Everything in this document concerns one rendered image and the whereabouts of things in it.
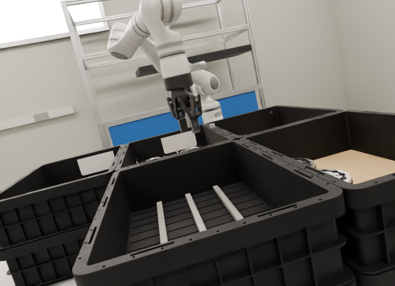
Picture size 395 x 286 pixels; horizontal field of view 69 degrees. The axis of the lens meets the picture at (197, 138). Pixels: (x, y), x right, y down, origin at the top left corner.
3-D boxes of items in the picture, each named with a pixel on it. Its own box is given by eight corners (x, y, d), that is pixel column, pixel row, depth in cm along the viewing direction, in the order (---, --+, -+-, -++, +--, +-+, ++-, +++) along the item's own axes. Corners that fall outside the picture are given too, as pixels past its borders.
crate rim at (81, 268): (116, 181, 66) (113, 171, 66) (238, 148, 70) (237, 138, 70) (74, 302, 27) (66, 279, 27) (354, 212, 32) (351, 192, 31)
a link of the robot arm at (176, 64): (209, 68, 76) (204, 44, 75) (173, 76, 71) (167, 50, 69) (190, 73, 84) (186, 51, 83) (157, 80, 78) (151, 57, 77)
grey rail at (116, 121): (98, 128, 271) (96, 123, 270) (258, 88, 312) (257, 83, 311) (97, 129, 261) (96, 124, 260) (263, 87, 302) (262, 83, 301)
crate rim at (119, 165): (127, 150, 105) (125, 143, 105) (206, 129, 109) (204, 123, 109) (116, 181, 66) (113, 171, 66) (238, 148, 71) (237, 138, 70)
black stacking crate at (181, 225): (127, 219, 68) (114, 174, 66) (245, 185, 72) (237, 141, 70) (104, 381, 29) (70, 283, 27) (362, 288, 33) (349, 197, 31)
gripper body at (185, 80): (157, 77, 78) (165, 111, 80) (171, 73, 71) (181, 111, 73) (180, 73, 82) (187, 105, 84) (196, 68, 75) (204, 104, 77)
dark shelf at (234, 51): (136, 77, 311) (134, 71, 310) (237, 56, 340) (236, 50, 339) (140, 73, 268) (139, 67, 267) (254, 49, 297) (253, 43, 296)
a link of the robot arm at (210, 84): (173, 71, 108) (158, 76, 115) (220, 96, 127) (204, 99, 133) (177, 49, 110) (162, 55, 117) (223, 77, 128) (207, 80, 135)
